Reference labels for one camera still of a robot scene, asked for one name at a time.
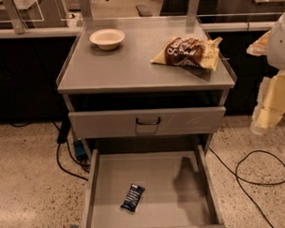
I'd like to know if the blue power adapter box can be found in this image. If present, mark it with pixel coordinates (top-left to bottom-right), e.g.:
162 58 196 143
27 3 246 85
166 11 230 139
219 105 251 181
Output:
73 140 87 160

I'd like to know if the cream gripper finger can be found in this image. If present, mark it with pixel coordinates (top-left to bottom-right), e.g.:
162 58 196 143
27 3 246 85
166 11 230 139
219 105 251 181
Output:
250 70 285 135
247 31 270 56

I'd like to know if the yellow brown chip bag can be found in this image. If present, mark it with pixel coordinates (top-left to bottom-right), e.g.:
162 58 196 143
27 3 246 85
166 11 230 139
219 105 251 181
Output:
151 37 222 71

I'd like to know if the open grey middle drawer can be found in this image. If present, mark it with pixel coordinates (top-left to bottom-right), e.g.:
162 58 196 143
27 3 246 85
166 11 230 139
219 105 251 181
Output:
81 147 226 228

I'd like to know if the dark blue snack bar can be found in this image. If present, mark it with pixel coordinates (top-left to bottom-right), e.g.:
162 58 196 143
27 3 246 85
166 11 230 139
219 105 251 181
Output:
120 184 145 212

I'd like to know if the black cable on floor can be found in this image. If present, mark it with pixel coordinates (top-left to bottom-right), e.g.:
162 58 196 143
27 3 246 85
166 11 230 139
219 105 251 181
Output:
208 144 285 228

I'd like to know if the white paper bowl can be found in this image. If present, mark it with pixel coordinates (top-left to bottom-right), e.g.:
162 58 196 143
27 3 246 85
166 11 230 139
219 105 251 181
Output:
89 29 125 51

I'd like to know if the dark counter with rail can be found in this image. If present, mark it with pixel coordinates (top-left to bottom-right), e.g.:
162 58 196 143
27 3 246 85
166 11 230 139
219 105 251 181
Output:
0 0 285 123

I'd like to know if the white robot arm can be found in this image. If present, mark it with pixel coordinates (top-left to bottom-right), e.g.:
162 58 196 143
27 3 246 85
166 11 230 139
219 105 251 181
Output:
247 11 285 135

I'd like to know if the closed grey top drawer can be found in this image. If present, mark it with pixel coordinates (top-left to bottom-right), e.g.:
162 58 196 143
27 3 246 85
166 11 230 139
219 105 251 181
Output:
68 107 225 139

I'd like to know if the grey metal drawer cabinet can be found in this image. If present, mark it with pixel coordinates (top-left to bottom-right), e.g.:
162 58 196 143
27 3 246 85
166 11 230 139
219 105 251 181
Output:
58 17 236 150

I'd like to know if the black cables left floor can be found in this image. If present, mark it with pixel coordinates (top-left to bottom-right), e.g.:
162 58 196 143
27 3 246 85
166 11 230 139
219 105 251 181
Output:
8 116 92 184

